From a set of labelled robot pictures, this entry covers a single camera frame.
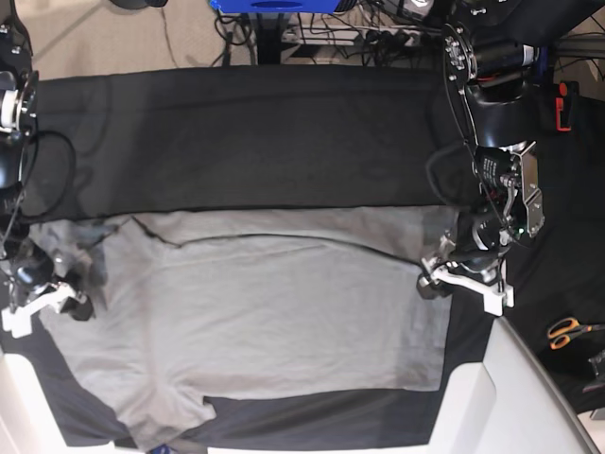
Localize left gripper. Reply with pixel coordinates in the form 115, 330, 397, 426
416, 142, 545, 316

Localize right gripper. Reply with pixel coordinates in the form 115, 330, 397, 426
1, 237, 95, 339

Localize grey T-shirt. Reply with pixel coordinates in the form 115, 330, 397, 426
31, 206, 458, 449

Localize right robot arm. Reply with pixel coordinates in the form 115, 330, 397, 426
1, 1, 94, 339

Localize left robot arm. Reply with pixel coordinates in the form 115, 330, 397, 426
418, 1, 604, 316

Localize white bin left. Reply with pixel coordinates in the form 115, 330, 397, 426
1, 352, 67, 454

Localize white bin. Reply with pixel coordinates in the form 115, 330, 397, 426
1, 352, 67, 454
427, 318, 599, 454

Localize white bin right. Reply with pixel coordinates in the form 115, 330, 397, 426
427, 318, 599, 454

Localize black metal object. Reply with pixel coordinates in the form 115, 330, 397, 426
582, 350, 605, 393

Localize black table cloth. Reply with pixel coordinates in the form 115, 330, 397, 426
1, 65, 604, 450

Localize red blue front clamp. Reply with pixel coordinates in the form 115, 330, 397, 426
150, 445, 173, 454

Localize red black clamp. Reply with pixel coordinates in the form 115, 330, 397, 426
553, 80, 579, 132

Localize blue stand base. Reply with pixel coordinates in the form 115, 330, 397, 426
209, 0, 339, 14

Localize orange handled scissors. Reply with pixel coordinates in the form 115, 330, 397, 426
546, 317, 604, 350

